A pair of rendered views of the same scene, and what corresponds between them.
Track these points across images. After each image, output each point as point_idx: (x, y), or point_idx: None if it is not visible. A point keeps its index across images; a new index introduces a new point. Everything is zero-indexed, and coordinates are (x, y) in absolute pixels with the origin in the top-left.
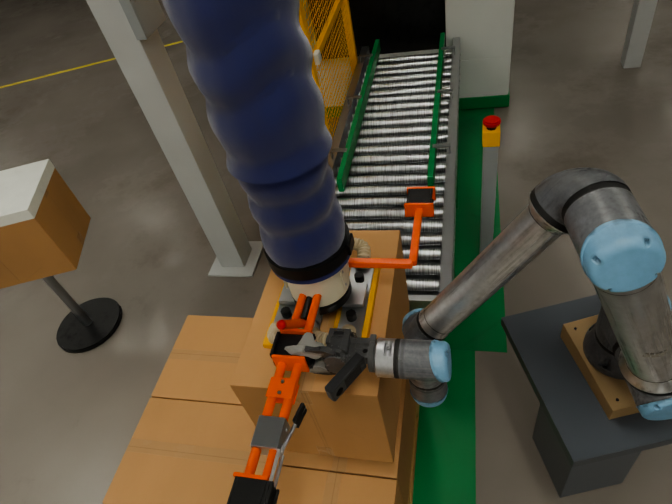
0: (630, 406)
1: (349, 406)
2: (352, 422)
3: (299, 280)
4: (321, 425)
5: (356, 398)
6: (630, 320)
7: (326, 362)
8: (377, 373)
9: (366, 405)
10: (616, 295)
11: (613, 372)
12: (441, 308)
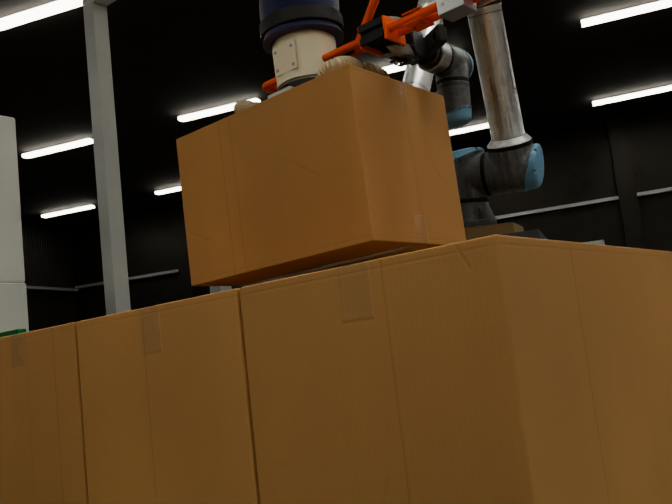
0: (515, 223)
1: (430, 113)
2: (434, 148)
3: (334, 19)
4: (415, 157)
5: (433, 98)
6: (504, 41)
7: (413, 35)
8: (444, 47)
9: (439, 111)
10: (497, 11)
11: (486, 218)
12: (419, 68)
